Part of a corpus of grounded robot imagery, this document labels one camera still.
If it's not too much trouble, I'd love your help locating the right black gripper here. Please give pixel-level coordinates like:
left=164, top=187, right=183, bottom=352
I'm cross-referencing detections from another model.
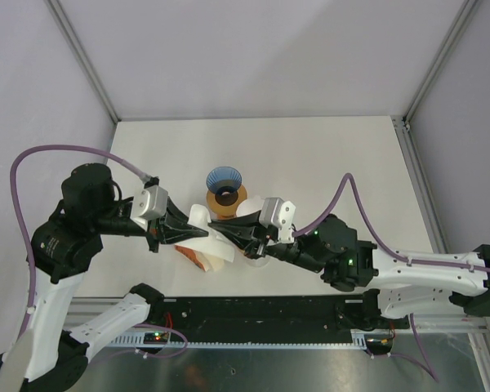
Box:
left=209, top=208, right=327, bottom=273

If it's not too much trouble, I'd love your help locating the wooden dripper ring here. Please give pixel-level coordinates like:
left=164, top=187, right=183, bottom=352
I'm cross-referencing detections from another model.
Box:
left=206, top=183, right=249, bottom=220

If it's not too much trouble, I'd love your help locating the coffee filter pack orange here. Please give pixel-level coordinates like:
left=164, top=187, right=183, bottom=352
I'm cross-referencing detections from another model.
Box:
left=175, top=245, right=225, bottom=272

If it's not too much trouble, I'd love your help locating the clear glass carafe brown collar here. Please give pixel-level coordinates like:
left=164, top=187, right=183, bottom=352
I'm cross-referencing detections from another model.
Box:
left=246, top=257, right=270, bottom=268

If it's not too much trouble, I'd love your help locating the blue glass dripper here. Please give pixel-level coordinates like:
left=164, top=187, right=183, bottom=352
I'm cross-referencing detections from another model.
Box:
left=206, top=166, right=242, bottom=194

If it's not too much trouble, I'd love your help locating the white paper coffee filter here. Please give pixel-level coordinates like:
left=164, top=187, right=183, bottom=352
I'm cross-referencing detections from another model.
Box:
left=235, top=195, right=265, bottom=217

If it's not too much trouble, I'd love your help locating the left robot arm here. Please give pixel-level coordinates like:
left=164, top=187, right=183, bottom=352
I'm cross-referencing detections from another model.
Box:
left=0, top=163, right=208, bottom=391

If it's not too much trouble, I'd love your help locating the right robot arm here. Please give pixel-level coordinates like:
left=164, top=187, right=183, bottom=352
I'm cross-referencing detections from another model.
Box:
left=210, top=212, right=490, bottom=327

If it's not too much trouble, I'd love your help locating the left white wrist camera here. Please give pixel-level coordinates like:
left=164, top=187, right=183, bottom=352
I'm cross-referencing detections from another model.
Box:
left=130, top=177, right=168, bottom=229

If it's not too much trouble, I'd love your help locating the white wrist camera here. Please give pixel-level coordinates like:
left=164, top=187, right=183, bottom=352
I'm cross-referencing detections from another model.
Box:
left=258, top=198, right=296, bottom=243
left=130, top=177, right=168, bottom=229

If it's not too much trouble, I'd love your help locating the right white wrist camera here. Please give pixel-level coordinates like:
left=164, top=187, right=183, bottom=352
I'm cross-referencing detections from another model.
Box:
left=258, top=198, right=296, bottom=243

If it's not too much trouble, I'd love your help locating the grey cable duct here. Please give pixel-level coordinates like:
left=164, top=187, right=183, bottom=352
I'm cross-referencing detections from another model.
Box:
left=108, top=327, right=389, bottom=350

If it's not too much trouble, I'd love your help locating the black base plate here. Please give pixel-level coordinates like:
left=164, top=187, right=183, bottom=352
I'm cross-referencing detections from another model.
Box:
left=145, top=292, right=410, bottom=335

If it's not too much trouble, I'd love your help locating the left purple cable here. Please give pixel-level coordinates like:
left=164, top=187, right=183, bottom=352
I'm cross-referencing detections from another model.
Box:
left=10, top=143, right=189, bottom=360

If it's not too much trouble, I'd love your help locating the purple cable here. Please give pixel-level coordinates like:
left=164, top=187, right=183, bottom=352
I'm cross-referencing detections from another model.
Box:
left=292, top=173, right=490, bottom=384
left=10, top=143, right=189, bottom=360

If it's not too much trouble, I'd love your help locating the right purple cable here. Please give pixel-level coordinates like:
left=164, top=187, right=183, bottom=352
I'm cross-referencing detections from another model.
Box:
left=292, top=173, right=490, bottom=384

